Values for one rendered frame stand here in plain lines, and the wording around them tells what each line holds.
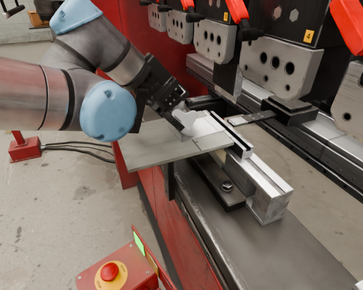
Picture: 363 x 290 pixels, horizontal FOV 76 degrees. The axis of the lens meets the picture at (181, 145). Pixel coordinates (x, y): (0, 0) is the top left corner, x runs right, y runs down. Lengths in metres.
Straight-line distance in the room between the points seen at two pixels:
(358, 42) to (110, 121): 0.27
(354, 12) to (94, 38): 0.34
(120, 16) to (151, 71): 0.88
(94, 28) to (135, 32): 0.95
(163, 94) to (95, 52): 0.15
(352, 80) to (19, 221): 1.91
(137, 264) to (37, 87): 0.46
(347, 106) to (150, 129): 0.44
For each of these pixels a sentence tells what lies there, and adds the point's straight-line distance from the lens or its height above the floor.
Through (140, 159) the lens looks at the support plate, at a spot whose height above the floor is 1.00.
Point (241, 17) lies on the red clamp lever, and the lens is 0.42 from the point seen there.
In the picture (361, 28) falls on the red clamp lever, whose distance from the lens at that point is 0.29.
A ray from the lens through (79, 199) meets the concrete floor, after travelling 1.91.
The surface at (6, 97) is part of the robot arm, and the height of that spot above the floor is 1.24.
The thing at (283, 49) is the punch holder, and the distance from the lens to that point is 0.39.
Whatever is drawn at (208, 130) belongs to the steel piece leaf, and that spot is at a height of 1.00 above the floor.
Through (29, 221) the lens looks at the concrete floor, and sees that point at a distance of 1.93.
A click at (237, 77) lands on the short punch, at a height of 1.15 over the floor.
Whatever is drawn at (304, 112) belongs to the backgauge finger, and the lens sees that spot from 0.74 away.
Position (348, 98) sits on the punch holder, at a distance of 0.33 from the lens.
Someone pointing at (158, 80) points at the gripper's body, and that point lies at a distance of 0.50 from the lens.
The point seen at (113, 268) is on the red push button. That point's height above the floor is 0.81.
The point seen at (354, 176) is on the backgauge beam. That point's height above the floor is 0.94.
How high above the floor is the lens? 1.33
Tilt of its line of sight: 36 degrees down
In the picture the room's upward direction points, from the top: straight up
